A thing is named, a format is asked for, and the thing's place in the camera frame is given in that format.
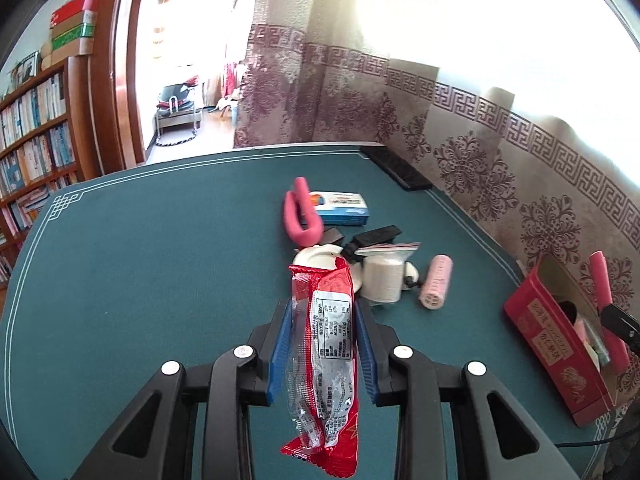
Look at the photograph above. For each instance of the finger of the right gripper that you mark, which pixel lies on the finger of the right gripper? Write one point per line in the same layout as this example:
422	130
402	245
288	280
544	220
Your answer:
622	324

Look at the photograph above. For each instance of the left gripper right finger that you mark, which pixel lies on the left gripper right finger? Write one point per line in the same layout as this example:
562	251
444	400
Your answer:
494	436

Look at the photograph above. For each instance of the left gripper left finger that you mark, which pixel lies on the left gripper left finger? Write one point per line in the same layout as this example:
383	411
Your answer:
153	437

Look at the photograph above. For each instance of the pink foam curler bent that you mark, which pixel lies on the pink foam curler bent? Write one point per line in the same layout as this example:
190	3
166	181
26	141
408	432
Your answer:
617	349

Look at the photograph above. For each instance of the light blue tube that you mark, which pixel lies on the light blue tube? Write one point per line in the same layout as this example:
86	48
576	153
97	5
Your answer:
597	343

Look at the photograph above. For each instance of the pink velcro hair roller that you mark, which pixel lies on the pink velcro hair roller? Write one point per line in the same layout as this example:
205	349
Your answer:
435	287

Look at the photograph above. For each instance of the red snack packet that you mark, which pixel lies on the red snack packet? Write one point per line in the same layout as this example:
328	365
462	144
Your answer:
322	370

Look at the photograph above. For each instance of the black funnel cup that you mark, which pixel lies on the black funnel cup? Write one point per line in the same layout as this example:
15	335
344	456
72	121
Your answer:
569	309

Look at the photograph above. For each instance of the red gift box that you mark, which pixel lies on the red gift box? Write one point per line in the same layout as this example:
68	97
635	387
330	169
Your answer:
588	390

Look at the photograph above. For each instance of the green felt table mat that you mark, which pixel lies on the green felt table mat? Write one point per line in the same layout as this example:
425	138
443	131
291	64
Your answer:
181	260

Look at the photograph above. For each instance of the white bandage roll in bag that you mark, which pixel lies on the white bandage roll in bag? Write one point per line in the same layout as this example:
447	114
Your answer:
387	271

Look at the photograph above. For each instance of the black hair clip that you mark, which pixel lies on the black hair clip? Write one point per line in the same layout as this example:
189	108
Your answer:
384	235

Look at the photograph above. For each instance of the white ceramic lid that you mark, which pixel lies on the white ceramic lid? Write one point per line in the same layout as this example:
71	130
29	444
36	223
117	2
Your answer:
323	257

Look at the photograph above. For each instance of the patterned purple curtain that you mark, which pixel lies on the patterned purple curtain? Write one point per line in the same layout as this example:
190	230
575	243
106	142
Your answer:
524	112

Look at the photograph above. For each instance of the blue white medicine box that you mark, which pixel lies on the blue white medicine box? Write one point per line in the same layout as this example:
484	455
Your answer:
340	208

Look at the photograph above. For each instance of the pink foam curler on box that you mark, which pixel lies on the pink foam curler on box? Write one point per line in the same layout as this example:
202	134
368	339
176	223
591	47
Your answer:
301	221

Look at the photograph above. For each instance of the wooden bookshelf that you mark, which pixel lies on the wooden bookshelf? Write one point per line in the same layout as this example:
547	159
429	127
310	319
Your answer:
47	144

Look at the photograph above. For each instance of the grey chair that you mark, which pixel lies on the grey chair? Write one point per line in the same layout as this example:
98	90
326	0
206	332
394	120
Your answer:
178	105

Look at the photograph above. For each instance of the stacked boxes on shelf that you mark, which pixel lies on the stacked boxes on shelf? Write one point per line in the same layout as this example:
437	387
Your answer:
71	32

